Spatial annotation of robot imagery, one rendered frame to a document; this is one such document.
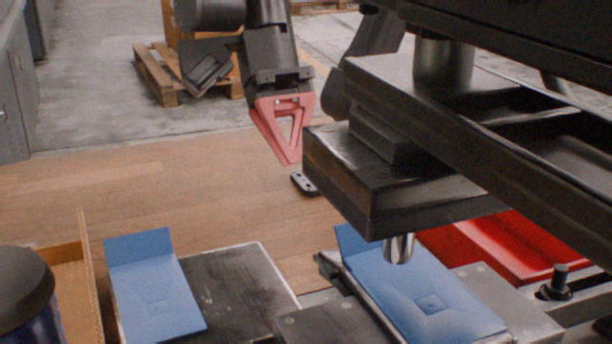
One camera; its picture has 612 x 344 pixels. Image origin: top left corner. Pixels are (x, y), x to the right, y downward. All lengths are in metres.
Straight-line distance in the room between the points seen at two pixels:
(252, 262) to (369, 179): 0.34
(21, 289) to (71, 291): 0.51
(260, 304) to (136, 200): 0.31
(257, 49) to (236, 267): 0.24
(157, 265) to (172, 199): 0.20
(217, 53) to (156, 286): 0.26
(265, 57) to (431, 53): 0.32
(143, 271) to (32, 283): 0.49
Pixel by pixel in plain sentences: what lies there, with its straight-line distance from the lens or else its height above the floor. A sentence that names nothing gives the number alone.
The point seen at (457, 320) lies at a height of 0.99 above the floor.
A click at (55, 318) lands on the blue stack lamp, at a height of 1.18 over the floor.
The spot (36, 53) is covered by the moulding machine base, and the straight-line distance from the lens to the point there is 5.11.
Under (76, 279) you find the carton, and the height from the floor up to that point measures 0.90.
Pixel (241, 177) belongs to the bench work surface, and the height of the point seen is 0.90.
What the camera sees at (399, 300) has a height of 0.99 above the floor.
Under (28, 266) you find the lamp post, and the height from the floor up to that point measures 1.20.
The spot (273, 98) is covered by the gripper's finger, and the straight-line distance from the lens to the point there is 0.65.
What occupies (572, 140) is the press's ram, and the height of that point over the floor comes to 1.17.
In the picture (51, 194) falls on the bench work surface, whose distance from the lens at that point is 0.91.
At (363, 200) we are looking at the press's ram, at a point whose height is 1.13.
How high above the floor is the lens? 1.29
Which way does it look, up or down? 26 degrees down
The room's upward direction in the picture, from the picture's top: straight up
